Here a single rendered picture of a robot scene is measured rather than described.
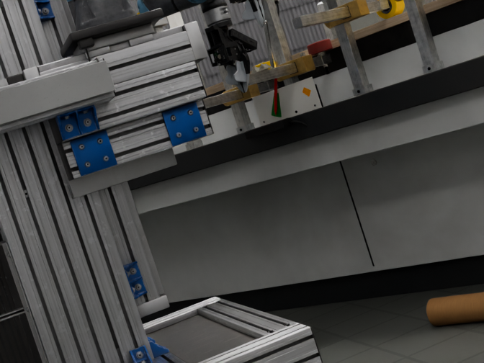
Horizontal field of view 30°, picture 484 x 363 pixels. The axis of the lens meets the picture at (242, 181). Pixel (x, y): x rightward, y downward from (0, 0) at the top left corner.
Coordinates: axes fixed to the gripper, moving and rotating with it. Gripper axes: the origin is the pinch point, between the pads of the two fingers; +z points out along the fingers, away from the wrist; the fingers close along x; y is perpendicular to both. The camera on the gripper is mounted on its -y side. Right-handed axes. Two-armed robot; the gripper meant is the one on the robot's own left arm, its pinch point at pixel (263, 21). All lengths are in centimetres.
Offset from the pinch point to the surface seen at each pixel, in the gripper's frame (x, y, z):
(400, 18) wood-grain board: -14.6, -38.4, 12.1
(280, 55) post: -6.6, 0.0, 11.0
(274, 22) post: -6.8, -1.4, 0.7
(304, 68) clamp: -3.2, -7.2, 17.5
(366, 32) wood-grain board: -19.2, -25.7, 12.3
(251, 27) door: -663, 235, -69
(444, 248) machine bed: -19, -29, 87
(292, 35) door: -690, 202, -48
